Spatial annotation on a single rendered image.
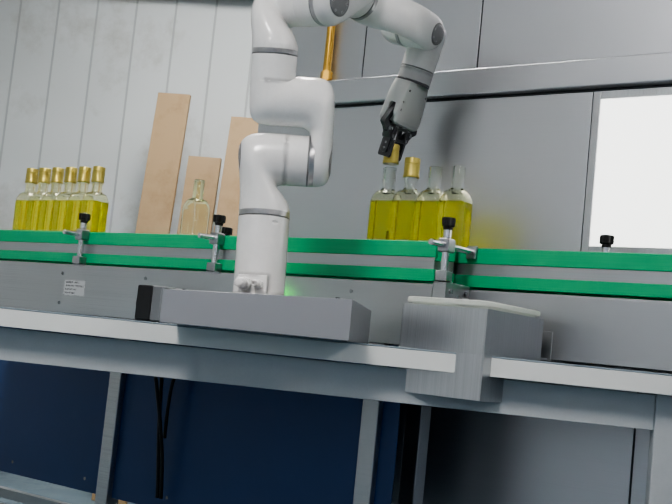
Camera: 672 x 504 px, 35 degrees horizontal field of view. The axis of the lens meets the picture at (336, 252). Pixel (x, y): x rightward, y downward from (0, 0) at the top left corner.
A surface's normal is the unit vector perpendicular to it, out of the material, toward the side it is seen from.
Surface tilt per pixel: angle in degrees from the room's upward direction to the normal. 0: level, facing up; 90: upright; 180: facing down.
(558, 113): 90
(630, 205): 90
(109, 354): 90
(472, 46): 90
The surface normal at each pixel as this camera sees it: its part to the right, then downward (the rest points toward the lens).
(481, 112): -0.58, -0.13
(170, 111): -0.11, -0.23
